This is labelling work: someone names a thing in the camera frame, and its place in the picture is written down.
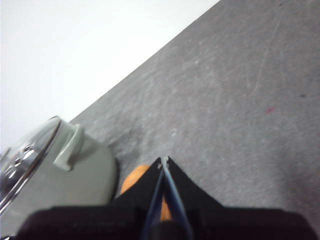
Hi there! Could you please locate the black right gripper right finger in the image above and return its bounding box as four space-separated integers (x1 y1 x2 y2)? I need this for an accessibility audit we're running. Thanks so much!
166 156 315 240

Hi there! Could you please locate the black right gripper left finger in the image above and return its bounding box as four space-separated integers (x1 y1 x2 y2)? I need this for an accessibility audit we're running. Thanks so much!
14 157 165 240

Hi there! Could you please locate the brown potato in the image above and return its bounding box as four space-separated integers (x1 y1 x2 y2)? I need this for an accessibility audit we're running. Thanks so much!
119 164 174 223

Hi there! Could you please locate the glass lid with green knob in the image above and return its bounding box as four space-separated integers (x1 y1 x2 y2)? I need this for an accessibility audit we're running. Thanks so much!
0 116 62 213

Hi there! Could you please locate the pale green electric pot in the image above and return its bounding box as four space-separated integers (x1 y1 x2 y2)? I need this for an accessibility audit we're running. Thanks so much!
0 115 119 237

